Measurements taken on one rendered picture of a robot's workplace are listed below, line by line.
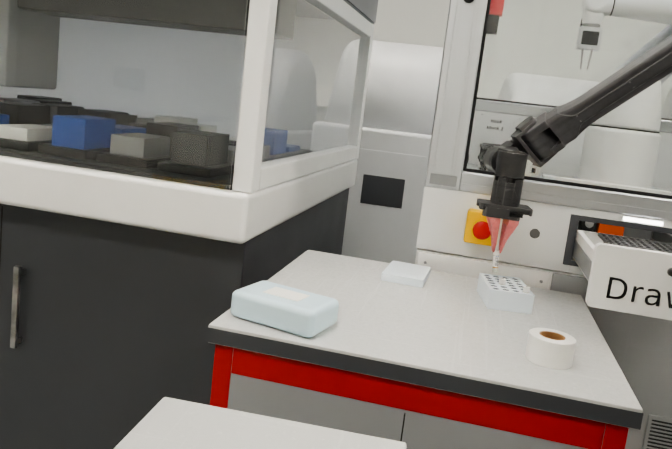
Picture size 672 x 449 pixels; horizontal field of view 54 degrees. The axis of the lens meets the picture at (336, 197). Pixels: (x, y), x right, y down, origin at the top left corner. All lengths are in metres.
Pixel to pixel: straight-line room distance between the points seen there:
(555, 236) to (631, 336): 0.27
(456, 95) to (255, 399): 0.80
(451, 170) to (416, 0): 3.33
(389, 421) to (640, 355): 0.76
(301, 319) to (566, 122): 0.64
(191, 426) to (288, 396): 0.32
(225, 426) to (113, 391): 0.95
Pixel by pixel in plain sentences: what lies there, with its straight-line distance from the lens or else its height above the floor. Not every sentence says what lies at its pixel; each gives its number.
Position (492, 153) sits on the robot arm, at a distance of 1.39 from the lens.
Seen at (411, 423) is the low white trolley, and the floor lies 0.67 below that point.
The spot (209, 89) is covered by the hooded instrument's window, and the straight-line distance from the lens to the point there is 1.37.
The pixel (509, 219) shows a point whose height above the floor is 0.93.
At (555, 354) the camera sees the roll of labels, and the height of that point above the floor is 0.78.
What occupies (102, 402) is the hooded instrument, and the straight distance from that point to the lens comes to 1.71.
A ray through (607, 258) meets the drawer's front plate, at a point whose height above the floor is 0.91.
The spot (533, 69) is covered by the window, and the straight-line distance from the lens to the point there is 1.52.
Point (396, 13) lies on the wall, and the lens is 4.76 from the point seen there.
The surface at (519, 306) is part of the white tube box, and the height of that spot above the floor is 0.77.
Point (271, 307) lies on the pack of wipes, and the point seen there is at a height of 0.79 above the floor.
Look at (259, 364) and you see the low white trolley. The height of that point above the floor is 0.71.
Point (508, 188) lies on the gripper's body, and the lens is 1.32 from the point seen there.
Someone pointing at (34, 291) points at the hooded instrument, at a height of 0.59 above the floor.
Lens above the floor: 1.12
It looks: 8 degrees down
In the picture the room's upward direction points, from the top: 7 degrees clockwise
